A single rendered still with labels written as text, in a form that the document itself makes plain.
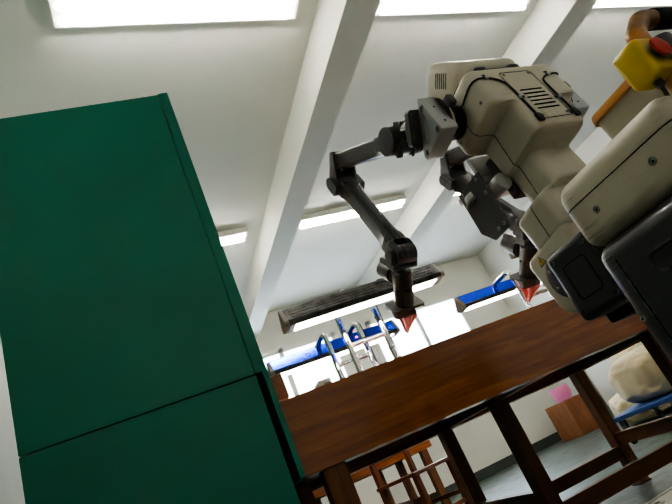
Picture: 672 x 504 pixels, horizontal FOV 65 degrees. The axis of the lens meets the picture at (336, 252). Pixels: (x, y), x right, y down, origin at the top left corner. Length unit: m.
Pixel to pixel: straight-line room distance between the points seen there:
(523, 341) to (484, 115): 0.67
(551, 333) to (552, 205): 0.55
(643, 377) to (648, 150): 3.88
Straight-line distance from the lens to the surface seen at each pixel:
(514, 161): 1.32
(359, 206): 1.63
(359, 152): 1.59
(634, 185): 0.90
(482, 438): 7.74
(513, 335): 1.61
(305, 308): 1.78
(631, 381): 4.75
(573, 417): 7.52
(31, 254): 1.53
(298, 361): 2.29
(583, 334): 1.74
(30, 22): 3.14
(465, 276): 8.65
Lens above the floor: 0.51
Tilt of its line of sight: 23 degrees up
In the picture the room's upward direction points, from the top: 25 degrees counter-clockwise
